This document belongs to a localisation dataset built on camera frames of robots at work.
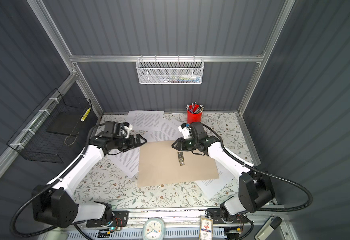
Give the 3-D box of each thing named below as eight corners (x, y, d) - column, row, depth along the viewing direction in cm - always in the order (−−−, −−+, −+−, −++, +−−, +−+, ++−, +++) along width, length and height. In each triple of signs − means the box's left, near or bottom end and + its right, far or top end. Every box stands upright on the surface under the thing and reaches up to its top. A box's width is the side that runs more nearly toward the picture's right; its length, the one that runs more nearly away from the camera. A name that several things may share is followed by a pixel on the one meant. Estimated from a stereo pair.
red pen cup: (186, 126, 114) (187, 111, 102) (186, 117, 121) (186, 102, 108) (201, 126, 114) (203, 111, 102) (199, 117, 121) (202, 102, 108)
